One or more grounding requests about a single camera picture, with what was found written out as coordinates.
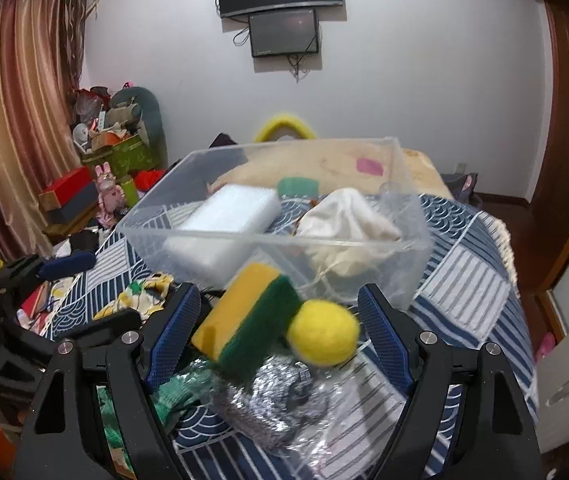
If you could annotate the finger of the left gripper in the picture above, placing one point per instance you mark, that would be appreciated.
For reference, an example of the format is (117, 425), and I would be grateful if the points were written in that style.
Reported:
(57, 268)

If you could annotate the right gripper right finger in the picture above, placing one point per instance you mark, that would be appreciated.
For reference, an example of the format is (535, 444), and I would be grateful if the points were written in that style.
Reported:
(493, 435)

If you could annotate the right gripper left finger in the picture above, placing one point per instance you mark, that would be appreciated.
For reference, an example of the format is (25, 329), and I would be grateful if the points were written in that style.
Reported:
(63, 437)

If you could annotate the green knitted doll clothes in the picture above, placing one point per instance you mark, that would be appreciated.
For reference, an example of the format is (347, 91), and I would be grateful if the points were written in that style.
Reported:
(171, 400)

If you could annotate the floral yellow fabric scrunchie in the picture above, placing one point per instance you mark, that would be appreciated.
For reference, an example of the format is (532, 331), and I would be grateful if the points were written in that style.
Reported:
(145, 296)

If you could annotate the yellow green sponge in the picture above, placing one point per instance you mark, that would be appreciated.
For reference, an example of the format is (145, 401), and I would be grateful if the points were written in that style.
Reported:
(255, 311)

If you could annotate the yellow felt ball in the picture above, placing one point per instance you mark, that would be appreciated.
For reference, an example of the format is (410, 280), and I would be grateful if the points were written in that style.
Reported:
(323, 334)

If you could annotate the red box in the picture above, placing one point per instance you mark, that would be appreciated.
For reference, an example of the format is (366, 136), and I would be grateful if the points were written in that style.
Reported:
(64, 189)

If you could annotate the pink rabbit toy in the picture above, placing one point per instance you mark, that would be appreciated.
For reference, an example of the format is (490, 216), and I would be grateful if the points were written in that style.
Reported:
(111, 198)

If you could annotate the green cardboard box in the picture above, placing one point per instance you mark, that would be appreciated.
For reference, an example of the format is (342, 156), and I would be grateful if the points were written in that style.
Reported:
(128, 156)

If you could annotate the white foam block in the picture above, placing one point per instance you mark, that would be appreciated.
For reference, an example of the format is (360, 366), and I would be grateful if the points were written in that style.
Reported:
(212, 244)

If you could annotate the silver scrubber in bag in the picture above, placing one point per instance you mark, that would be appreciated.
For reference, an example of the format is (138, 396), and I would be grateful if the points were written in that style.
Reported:
(287, 407)

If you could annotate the blue white patterned tablecloth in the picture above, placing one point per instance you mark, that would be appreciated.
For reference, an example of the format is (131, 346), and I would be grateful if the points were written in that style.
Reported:
(467, 295)

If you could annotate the grey green neck pillow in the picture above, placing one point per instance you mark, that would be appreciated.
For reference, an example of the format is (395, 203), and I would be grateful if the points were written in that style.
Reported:
(136, 109)

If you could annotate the striped red gold curtain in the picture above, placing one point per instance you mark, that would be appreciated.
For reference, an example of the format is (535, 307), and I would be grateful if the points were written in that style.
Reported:
(39, 72)

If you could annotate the clear plastic storage bin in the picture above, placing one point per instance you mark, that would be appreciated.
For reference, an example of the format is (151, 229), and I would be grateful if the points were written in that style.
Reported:
(185, 187)

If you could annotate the grey backpack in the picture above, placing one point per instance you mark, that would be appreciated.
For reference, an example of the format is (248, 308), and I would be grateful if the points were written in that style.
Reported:
(462, 188)

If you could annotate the yellow foam arch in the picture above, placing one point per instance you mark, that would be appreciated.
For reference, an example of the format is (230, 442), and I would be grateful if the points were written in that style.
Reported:
(270, 132)

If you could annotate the beige bed blanket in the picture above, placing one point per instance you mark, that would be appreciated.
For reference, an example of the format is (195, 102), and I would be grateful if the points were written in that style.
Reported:
(367, 165)

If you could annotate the cream drawstring pouch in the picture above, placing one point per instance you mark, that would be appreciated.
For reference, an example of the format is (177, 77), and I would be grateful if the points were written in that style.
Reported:
(359, 235)

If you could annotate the small wall monitor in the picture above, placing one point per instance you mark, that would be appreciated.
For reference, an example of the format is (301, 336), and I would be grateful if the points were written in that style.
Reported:
(284, 32)

